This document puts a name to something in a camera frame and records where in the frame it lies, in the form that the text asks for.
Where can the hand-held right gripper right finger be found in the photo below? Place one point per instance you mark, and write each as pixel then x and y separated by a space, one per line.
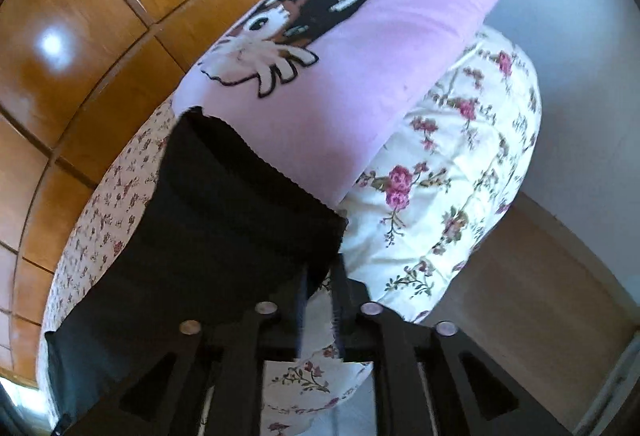
pixel 337 311

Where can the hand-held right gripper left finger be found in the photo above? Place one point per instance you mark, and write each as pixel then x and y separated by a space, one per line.
pixel 301 316

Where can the black pants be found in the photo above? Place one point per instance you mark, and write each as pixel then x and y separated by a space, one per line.
pixel 200 226

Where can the floral bedspread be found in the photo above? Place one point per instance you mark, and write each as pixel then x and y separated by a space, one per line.
pixel 440 196

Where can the pink dog print pillow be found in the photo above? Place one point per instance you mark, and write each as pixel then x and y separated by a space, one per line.
pixel 360 81

